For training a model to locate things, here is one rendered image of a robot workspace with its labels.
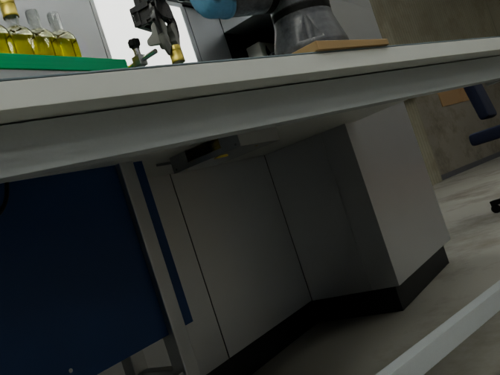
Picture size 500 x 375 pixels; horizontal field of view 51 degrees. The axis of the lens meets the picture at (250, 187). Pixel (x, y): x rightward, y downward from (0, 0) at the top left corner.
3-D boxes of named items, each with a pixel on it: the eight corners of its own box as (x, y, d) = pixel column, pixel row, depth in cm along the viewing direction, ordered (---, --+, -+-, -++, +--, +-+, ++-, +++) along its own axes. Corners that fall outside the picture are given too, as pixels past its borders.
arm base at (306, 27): (367, 45, 101) (354, -5, 101) (315, 46, 91) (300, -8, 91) (311, 71, 113) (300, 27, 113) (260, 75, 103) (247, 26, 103)
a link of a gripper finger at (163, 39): (155, 62, 136) (148, 30, 138) (173, 53, 134) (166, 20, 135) (148, 59, 134) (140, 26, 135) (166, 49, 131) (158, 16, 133)
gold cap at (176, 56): (187, 60, 137) (182, 45, 137) (181, 59, 133) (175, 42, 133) (176, 65, 138) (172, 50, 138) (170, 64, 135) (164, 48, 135)
